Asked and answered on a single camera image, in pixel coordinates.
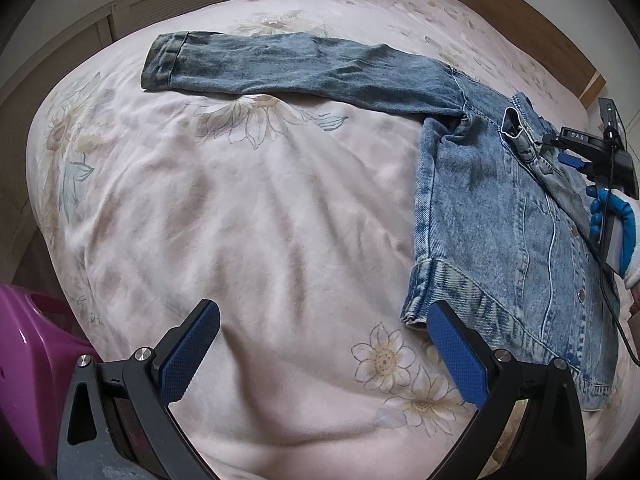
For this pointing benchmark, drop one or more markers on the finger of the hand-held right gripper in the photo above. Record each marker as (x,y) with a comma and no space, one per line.
(552,141)
(574,161)

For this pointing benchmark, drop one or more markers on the blue denim jacket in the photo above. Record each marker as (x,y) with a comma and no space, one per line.
(490,200)

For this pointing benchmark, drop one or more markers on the pink plastic stool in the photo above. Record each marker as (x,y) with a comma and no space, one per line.
(30,350)

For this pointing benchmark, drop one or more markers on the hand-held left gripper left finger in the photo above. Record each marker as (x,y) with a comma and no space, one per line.
(192,350)

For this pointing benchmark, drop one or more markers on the floral pink bed sheet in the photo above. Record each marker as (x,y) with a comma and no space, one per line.
(250,210)

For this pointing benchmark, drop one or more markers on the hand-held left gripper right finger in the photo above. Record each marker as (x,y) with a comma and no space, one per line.
(457,355)

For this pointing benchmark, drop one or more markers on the wooden headboard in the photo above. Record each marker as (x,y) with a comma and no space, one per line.
(500,0)

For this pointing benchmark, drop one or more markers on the person's right forearm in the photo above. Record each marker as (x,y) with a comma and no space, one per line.
(632,280)

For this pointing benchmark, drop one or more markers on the person's right hand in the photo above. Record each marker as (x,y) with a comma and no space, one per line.
(627,225)

